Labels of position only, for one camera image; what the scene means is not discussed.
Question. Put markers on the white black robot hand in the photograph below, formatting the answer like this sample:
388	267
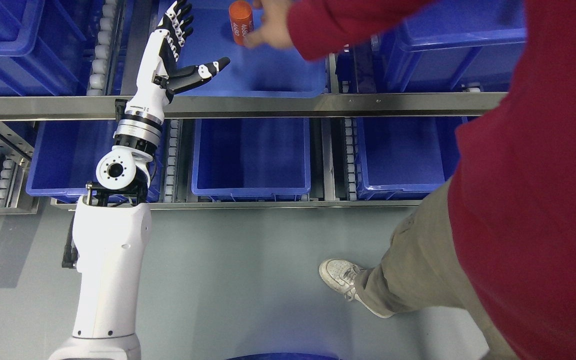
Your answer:
159	79

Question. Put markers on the person's hand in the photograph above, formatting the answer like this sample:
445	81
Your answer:
274	30

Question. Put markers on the orange capacitor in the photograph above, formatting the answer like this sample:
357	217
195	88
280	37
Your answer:
241	20

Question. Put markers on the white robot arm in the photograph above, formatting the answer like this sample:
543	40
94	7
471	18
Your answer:
112	226

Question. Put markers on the red sleeved forearm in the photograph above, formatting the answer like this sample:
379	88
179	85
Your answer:
318	28

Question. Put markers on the blue bin top middle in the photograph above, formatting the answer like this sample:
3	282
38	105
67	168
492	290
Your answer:
253	72

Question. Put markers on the blue bin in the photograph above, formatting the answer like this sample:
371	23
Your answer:
253	72
449	46
68	160
46	46
252	159
402	158

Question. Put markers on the blue bin lower left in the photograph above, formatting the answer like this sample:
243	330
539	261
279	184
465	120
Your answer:
68	160

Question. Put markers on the blue bin lower middle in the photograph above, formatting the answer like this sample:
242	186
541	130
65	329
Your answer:
252	159

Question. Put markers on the blue bin top left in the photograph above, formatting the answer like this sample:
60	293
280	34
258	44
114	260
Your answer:
46	46

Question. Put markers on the blue bin lower right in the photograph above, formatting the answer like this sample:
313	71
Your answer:
402	158

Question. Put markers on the blue bin top right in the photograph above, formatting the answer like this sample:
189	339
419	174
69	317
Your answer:
449	46

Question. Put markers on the white sneaker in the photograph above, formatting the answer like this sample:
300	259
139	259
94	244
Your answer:
341	276

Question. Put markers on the khaki trouser leg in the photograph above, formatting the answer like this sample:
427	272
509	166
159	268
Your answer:
420	269

